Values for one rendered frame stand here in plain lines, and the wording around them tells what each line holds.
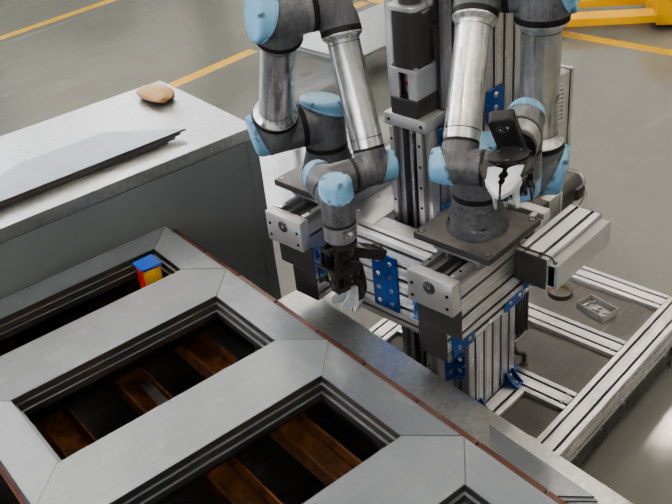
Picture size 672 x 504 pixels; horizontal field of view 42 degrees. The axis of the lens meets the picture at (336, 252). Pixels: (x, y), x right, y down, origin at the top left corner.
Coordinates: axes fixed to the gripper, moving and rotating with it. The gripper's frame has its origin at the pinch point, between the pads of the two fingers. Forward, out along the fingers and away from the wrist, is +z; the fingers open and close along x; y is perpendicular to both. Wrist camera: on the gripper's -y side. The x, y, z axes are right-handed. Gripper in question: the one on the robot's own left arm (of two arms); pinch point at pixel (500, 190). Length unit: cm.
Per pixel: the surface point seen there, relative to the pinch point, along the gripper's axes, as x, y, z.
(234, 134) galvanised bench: 99, 28, -97
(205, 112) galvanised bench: 115, 25, -111
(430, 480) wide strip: 19, 57, 11
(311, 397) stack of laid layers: 51, 56, -10
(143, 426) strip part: 82, 48, 9
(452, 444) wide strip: 17, 57, 1
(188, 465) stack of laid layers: 69, 52, 16
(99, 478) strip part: 84, 48, 25
